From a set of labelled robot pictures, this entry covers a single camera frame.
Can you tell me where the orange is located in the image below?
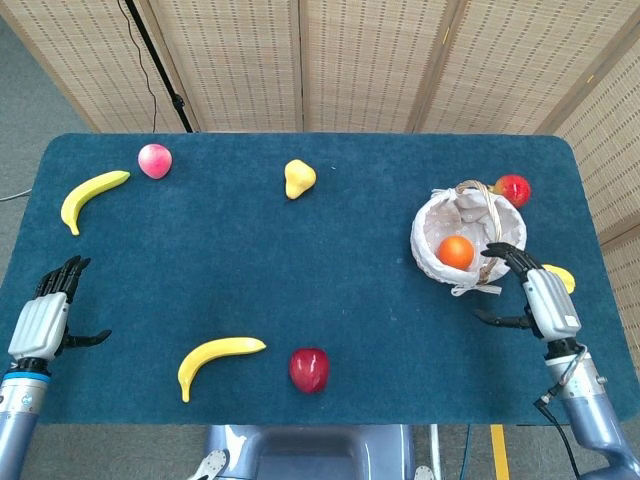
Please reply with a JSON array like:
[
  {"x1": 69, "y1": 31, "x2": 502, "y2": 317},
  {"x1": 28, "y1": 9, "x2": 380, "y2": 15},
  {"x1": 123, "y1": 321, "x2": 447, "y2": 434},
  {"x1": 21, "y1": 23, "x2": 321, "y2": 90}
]
[{"x1": 437, "y1": 235, "x2": 476, "y2": 272}]

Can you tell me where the thin black hanging cable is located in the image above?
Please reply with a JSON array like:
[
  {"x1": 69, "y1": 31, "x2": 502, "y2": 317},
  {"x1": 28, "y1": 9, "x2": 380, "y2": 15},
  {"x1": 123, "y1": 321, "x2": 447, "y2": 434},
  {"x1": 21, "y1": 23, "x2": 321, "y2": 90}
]
[{"x1": 115, "y1": 0, "x2": 159, "y2": 134}]

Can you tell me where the wicker basket with cloth liner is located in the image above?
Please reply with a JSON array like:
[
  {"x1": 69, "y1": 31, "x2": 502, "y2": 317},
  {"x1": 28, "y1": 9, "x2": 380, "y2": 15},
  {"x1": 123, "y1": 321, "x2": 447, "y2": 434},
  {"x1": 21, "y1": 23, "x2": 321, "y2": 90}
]
[{"x1": 410, "y1": 179, "x2": 529, "y2": 297}]

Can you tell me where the silver-blue robot torso base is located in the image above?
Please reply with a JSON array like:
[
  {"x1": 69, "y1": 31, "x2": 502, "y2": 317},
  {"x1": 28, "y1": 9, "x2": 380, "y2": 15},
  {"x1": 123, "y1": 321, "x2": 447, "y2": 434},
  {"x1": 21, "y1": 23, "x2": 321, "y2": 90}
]
[{"x1": 187, "y1": 423, "x2": 441, "y2": 480}]

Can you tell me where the left black grey robot hand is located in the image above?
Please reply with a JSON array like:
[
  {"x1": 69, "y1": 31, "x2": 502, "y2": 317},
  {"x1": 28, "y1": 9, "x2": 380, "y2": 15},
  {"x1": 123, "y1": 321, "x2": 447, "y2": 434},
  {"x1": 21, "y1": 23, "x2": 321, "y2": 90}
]
[{"x1": 7, "y1": 255, "x2": 113, "y2": 362}]

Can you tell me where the yellow starfruit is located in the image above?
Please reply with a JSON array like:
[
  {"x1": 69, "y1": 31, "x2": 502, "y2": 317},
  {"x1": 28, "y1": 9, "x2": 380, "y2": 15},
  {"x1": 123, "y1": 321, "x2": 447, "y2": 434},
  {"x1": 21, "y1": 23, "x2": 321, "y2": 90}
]
[{"x1": 542, "y1": 263, "x2": 577, "y2": 295}]

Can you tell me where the right black grey robot hand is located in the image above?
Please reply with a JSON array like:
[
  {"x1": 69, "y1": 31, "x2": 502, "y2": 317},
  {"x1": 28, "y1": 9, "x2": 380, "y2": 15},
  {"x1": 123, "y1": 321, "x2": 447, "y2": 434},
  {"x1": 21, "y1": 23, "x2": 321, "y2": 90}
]
[{"x1": 473, "y1": 242, "x2": 583, "y2": 346}]

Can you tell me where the pink peach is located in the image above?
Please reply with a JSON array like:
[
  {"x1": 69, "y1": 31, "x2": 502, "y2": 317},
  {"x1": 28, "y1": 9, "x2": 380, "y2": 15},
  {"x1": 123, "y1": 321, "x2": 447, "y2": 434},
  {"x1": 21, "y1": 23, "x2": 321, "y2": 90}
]
[{"x1": 137, "y1": 143, "x2": 174, "y2": 180}]

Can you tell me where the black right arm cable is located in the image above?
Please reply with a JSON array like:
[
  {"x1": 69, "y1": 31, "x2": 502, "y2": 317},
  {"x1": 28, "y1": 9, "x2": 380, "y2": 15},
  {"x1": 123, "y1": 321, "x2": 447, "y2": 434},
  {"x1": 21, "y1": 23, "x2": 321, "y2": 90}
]
[{"x1": 533, "y1": 393, "x2": 582, "y2": 479}]

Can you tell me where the yellow pear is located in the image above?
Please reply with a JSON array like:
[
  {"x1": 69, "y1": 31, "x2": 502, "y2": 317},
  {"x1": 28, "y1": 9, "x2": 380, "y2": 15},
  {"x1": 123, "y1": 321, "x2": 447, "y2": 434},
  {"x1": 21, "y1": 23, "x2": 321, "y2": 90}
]
[{"x1": 284, "y1": 158, "x2": 318, "y2": 201}]

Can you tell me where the black tripod pole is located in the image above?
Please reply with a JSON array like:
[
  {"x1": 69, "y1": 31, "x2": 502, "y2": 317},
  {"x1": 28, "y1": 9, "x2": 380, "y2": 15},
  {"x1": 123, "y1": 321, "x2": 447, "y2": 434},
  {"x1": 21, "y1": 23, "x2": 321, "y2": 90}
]
[{"x1": 123, "y1": 0, "x2": 195, "y2": 134}]

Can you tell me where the bamboo folding screen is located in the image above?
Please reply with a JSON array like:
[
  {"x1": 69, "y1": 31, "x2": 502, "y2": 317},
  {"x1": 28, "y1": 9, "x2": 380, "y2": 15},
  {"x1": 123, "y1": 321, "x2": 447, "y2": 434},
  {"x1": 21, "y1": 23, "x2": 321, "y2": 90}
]
[{"x1": 0, "y1": 0, "x2": 640, "y2": 346}]

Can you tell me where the yellow banana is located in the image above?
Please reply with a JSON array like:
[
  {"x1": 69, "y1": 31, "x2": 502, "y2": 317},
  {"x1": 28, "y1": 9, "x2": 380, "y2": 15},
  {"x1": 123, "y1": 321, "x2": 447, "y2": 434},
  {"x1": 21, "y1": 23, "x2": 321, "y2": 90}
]
[
  {"x1": 177, "y1": 336, "x2": 268, "y2": 404},
  {"x1": 60, "y1": 170, "x2": 132, "y2": 237}
]

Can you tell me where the dark blue carpet mat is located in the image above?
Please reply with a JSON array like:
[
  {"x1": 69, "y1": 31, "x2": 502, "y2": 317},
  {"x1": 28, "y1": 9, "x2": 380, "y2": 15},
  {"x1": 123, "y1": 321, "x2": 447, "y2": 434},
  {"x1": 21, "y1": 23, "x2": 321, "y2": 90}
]
[{"x1": 0, "y1": 132, "x2": 640, "y2": 426}]

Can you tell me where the dark red apple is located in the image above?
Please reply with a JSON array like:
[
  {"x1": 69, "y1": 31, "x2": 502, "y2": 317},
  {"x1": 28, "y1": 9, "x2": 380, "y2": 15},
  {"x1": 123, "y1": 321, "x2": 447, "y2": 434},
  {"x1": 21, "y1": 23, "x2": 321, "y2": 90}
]
[{"x1": 288, "y1": 347, "x2": 331, "y2": 395}]

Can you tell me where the red yellow apple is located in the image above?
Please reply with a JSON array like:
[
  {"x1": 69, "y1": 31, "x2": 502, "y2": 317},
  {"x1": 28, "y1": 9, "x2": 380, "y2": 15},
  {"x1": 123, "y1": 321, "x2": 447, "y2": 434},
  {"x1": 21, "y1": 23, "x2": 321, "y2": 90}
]
[{"x1": 488, "y1": 173, "x2": 533, "y2": 209}]

